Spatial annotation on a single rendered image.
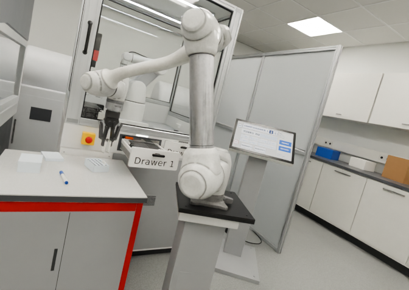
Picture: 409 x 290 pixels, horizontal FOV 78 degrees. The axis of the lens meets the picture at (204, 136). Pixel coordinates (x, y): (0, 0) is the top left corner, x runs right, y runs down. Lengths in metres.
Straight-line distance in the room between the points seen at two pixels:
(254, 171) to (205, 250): 1.04
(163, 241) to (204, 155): 1.30
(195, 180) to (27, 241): 0.70
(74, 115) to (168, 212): 0.98
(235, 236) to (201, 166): 1.47
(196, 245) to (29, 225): 0.69
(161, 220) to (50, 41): 3.67
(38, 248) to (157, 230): 1.01
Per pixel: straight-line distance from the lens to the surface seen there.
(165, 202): 2.00
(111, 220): 1.26
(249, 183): 2.20
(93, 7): 1.71
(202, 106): 1.00
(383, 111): 4.15
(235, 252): 2.43
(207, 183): 0.96
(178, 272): 1.36
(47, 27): 4.96
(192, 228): 1.25
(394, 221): 3.62
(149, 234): 2.09
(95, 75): 1.26
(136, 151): 1.42
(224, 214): 1.19
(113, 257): 1.37
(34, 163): 1.36
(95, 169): 1.45
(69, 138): 1.71
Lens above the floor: 1.23
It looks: 7 degrees down
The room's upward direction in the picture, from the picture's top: 14 degrees clockwise
